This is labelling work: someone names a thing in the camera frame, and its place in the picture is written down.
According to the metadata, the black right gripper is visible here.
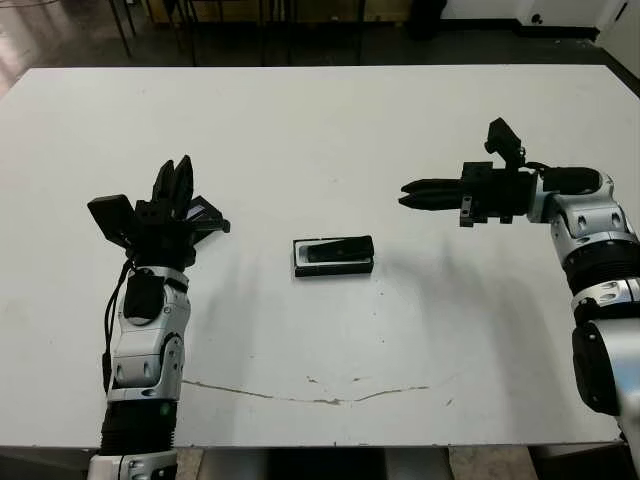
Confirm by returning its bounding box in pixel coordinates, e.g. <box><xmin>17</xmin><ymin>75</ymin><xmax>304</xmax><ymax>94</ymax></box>
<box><xmin>397</xmin><ymin>161</ymin><xmax>539</xmax><ymax>230</ymax></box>

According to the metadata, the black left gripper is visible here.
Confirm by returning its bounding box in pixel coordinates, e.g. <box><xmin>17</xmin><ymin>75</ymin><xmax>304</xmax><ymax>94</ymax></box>
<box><xmin>125</xmin><ymin>154</ymin><xmax>197</xmax><ymax>272</ymax></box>

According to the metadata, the slim black camera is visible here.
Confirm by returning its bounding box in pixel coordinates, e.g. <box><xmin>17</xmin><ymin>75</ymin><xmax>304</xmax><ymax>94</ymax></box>
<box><xmin>302</xmin><ymin>234</ymin><xmax>375</xmax><ymax>264</ymax></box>

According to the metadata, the black box base white insert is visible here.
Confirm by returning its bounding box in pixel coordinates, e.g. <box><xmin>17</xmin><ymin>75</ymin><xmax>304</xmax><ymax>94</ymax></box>
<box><xmin>292</xmin><ymin>238</ymin><xmax>376</xmax><ymax>280</ymax></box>

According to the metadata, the black metal chair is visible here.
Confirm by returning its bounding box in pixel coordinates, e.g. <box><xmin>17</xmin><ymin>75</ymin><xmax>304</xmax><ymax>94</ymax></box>
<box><xmin>182</xmin><ymin>0</ymin><xmax>271</xmax><ymax>66</ymax></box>

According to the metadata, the black metal desk leg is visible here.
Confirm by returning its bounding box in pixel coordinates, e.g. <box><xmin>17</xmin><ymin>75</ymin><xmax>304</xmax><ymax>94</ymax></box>
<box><xmin>107</xmin><ymin>0</ymin><xmax>135</xmax><ymax>59</ymax></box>

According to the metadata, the black trash bin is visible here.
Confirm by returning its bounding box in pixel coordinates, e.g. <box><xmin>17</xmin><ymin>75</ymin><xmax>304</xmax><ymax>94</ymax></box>
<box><xmin>407</xmin><ymin>0</ymin><xmax>449</xmax><ymax>41</ymax></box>

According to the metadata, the grey robot torso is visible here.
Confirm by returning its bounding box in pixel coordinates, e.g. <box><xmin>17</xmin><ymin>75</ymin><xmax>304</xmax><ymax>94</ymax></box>
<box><xmin>179</xmin><ymin>444</ymin><xmax>451</xmax><ymax>480</ymax></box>

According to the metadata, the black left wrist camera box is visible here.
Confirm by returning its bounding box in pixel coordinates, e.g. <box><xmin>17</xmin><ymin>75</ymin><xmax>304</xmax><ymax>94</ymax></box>
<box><xmin>87</xmin><ymin>193</ymin><xmax>137</xmax><ymax>247</ymax></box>

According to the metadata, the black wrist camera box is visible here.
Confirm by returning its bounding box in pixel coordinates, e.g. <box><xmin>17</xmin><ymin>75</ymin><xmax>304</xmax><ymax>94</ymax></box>
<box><xmin>483</xmin><ymin>117</ymin><xmax>525</xmax><ymax>169</ymax></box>
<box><xmin>87</xmin><ymin>193</ymin><xmax>137</xmax><ymax>247</ymax></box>

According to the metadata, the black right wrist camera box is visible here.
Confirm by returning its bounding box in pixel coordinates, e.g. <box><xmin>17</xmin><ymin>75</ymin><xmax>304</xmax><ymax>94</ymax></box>
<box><xmin>483</xmin><ymin>117</ymin><xmax>525</xmax><ymax>169</ymax></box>

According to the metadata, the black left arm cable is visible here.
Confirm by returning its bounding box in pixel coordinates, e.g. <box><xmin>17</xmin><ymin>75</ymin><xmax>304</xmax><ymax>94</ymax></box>
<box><xmin>102</xmin><ymin>259</ymin><xmax>132</xmax><ymax>396</ymax></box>

